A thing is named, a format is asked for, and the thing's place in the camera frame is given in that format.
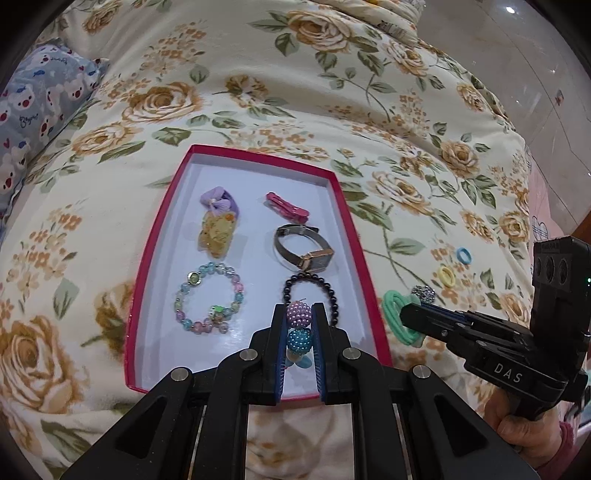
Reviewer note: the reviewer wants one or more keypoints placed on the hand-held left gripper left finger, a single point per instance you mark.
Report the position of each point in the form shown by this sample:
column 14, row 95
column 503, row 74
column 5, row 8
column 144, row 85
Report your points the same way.
column 279, row 350

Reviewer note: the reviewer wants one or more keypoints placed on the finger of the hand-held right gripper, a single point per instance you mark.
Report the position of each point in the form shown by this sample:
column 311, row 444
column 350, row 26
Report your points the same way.
column 429, row 325
column 457, row 314

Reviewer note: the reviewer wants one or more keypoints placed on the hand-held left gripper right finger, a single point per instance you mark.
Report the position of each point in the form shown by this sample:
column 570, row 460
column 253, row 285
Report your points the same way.
column 319, row 350

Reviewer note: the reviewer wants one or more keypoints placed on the gold wristwatch with metal band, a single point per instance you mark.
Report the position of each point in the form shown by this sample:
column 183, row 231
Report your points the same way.
column 316, row 258

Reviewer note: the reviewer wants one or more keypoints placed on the yellow glitter hair claw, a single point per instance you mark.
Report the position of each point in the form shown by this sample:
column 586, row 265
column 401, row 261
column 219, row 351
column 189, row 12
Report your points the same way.
column 217, row 235

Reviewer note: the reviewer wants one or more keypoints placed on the pink hair clip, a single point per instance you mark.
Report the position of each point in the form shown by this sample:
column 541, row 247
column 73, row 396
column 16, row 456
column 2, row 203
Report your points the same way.
column 286, row 207

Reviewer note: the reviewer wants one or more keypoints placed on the red shallow box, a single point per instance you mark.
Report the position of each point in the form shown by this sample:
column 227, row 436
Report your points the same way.
column 249, row 194

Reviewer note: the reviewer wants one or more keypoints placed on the person's right forearm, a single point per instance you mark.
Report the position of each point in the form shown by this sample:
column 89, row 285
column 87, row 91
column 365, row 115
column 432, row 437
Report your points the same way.
column 570, row 457

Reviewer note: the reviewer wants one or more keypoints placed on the person's right hand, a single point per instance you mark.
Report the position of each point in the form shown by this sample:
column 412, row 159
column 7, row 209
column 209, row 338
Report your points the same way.
column 521, row 429

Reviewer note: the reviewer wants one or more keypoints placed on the silver glitter hair accessory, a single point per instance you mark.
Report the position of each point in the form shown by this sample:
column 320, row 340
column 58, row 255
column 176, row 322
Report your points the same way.
column 422, row 293

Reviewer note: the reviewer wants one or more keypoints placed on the pink printed floor mat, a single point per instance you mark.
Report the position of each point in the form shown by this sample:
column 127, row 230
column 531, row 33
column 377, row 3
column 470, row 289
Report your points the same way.
column 538, row 203

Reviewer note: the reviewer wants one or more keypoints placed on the floral blanket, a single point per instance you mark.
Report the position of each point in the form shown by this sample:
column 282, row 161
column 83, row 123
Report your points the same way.
column 323, row 92

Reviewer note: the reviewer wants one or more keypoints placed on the folded cream printed quilt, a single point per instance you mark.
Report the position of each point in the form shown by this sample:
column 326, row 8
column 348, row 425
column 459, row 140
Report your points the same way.
column 401, row 18

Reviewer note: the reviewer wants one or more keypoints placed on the grey bear print pillow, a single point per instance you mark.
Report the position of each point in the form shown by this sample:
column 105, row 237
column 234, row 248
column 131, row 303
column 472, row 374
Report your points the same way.
column 37, row 101

